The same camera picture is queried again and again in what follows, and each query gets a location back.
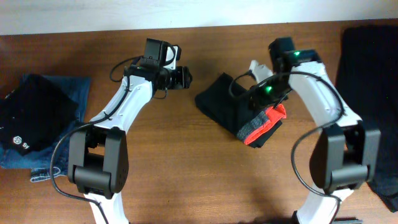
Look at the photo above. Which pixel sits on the black leggings red grey waistband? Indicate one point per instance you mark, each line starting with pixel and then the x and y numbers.
pixel 251 126

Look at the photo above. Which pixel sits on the folded black shirt with logo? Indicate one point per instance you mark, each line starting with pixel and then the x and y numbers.
pixel 34 114

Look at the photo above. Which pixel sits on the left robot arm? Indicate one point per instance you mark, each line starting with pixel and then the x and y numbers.
pixel 98 161

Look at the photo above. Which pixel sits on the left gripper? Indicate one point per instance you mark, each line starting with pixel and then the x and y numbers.
pixel 182 78

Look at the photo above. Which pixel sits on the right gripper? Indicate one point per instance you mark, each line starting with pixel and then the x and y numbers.
pixel 261 101

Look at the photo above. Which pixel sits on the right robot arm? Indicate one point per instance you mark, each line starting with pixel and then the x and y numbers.
pixel 345 155

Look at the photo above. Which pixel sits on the black garment pile right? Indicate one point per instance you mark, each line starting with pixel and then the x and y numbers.
pixel 367 81

